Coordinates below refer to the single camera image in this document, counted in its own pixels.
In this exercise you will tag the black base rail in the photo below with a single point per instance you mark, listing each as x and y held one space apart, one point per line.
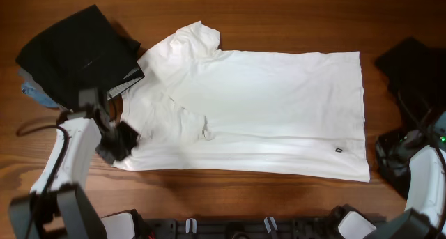
300 228

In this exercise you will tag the folded grey garment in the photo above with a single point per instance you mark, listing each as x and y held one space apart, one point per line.
25 75

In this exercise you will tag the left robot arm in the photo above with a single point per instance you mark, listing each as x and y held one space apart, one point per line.
57 206

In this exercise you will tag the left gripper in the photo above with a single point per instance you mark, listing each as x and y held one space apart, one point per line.
112 156

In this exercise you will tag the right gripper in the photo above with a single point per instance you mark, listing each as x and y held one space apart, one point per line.
382 142

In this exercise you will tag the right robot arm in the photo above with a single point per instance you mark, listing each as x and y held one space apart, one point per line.
424 216

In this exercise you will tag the folded black garment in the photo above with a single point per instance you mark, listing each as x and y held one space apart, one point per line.
82 51

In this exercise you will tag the black garment on right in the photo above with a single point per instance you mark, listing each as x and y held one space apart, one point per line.
416 79

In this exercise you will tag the folded light blue garment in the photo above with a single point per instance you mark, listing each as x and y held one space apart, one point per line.
37 96

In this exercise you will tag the white t-shirt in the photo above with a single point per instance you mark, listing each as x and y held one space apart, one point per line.
199 107

